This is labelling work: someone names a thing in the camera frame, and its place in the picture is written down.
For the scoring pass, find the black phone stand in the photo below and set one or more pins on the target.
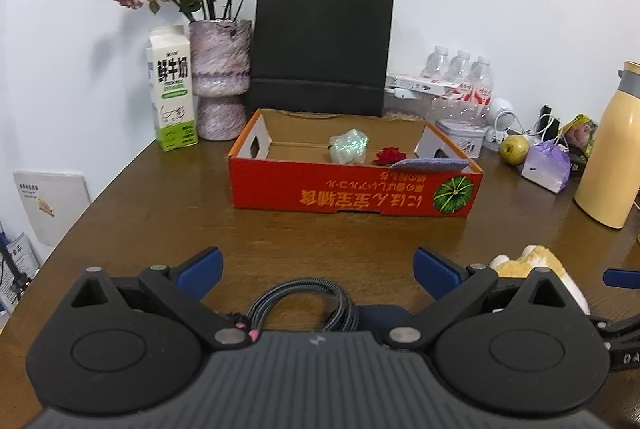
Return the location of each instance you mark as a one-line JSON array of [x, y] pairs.
[[549, 121]]

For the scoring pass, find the red cardboard box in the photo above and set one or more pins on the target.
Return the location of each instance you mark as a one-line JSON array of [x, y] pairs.
[[325, 194]]

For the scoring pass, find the pack of water bottles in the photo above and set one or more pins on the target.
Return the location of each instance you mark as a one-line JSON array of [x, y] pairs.
[[420, 84]]

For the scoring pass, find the pink marbled vase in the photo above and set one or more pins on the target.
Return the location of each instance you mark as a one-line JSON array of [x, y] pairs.
[[220, 79]]

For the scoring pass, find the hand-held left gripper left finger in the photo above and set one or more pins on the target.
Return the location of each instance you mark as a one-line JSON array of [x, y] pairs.
[[201, 270]]

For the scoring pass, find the white green milk carton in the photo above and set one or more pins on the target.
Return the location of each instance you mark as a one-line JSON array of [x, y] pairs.
[[172, 99]]

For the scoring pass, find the black paper bag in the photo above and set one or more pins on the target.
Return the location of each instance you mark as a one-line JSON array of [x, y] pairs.
[[320, 39]]

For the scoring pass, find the yellow thermos jug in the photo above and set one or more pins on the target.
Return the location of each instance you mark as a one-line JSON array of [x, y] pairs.
[[612, 159]]

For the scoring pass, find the white tin box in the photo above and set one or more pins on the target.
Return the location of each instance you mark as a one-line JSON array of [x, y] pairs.
[[462, 138]]

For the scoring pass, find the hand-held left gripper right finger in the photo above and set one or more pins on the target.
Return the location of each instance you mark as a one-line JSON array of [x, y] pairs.
[[436, 272]]

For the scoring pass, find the red artificial rose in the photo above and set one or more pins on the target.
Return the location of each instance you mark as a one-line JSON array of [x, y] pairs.
[[389, 156]]

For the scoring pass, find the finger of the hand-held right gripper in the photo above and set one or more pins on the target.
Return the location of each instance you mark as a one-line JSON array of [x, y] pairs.
[[622, 277]]

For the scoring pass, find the colourful snack packet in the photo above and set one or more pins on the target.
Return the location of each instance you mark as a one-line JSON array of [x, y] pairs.
[[580, 134]]

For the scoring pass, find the dark blue case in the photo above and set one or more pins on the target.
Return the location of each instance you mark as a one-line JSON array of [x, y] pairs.
[[375, 321]]

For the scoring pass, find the white round charger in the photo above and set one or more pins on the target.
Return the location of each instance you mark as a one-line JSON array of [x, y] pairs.
[[501, 111]]

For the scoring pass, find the green apple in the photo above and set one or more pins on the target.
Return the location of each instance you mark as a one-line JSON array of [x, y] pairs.
[[515, 150]]

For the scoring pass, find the crumpled clear plastic ball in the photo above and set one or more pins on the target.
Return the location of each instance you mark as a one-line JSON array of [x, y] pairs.
[[348, 146]]

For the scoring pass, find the white board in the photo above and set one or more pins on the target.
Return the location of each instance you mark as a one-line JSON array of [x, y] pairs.
[[52, 204]]

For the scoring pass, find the black tripod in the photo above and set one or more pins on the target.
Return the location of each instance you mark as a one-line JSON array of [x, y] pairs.
[[12, 274]]

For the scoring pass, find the small purple gift bag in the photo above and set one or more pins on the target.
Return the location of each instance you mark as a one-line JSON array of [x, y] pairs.
[[546, 166]]

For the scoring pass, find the clear water bottle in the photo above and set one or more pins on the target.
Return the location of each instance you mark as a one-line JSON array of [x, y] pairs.
[[436, 61], [482, 79], [460, 69]]

